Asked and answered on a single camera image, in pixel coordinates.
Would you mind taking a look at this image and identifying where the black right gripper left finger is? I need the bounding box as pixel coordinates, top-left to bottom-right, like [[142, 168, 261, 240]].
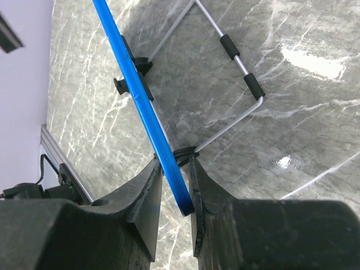
[[1, 158, 163, 269]]

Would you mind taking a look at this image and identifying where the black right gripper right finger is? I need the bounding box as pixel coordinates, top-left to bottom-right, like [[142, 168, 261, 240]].
[[188, 157, 359, 269]]

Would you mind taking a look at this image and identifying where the blue framed whiteboard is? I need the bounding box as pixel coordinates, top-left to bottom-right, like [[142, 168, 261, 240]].
[[93, 0, 194, 217]]

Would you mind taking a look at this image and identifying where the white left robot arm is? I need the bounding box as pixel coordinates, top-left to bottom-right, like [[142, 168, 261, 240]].
[[0, 15, 24, 53]]

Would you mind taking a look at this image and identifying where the black whiteboard stand foot right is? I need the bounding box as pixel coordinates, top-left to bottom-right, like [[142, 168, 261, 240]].
[[173, 146, 200, 167]]

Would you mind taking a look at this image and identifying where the black whiteboard stand foot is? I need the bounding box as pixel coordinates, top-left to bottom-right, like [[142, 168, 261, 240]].
[[173, 146, 200, 167], [113, 56, 154, 96]]

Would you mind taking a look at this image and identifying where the black whiteboard stand foot left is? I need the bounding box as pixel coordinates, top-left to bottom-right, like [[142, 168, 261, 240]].
[[113, 56, 154, 96]]

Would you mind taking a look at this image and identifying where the black foam sleeve lower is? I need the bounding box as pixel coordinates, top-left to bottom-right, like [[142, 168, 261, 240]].
[[244, 73, 266, 100]]

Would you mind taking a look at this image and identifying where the black foam sleeve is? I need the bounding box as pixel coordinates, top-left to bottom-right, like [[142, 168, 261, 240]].
[[220, 34, 240, 60], [244, 73, 266, 100]]

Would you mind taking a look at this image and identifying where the black foam sleeve upper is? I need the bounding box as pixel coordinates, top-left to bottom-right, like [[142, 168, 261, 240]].
[[220, 34, 240, 60]]

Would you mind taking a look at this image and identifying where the aluminium mounting rail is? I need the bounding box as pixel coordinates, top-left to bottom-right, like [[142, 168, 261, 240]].
[[40, 124, 94, 205]]

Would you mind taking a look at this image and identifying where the silver wire whiteboard stand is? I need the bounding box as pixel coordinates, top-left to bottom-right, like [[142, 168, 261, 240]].
[[147, 0, 266, 154]]

